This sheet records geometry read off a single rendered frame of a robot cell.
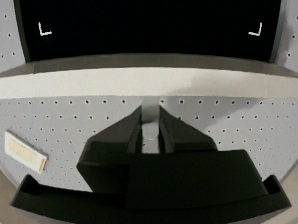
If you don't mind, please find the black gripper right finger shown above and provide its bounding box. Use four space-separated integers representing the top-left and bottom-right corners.
157 105 219 153

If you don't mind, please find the white imager box with drawer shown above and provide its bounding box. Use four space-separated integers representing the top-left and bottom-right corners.
0 0 298 140

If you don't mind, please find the grey flat base plate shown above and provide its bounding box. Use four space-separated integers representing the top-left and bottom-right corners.
0 0 298 192

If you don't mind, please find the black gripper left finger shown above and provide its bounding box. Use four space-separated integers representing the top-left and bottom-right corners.
82 105 144 153

